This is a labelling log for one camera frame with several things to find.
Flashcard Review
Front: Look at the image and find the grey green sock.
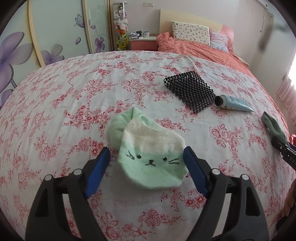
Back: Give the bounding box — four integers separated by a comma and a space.
261, 111, 288, 144

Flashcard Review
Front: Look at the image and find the clear tube of plush toys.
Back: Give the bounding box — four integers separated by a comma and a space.
111, 1, 129, 51

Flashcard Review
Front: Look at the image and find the beige pink headboard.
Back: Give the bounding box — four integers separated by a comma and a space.
159, 9, 234, 48

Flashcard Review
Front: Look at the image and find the coral pink duvet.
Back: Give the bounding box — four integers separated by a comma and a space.
152, 32, 287, 127

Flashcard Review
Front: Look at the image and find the pink bedside table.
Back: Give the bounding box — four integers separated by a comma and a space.
129, 36, 158, 51

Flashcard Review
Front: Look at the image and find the light blue cream tube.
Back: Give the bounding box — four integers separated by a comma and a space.
214, 95, 253, 112

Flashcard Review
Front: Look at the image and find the black beaded mat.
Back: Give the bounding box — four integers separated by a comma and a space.
164, 71, 216, 113

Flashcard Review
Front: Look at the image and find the mint green cat sock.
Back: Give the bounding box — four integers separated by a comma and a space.
108, 107, 188, 190

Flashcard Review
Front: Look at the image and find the floral sliding wardrobe door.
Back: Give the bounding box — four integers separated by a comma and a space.
1, 0, 112, 105

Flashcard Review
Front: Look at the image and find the pink curtain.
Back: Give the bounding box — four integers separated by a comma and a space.
277, 76, 295, 120

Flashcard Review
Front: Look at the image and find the pink striped pillow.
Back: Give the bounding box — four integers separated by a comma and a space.
210, 30, 229, 53

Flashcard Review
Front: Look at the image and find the white mug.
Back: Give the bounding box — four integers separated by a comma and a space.
142, 31, 149, 38

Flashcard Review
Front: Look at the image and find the orange plastic laundry basket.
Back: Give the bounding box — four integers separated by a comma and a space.
289, 133, 296, 146

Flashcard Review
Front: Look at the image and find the person's hand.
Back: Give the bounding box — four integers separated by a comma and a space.
280, 185, 295, 217

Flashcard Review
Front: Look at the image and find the floral print pillow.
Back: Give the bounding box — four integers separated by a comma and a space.
172, 21, 210, 46

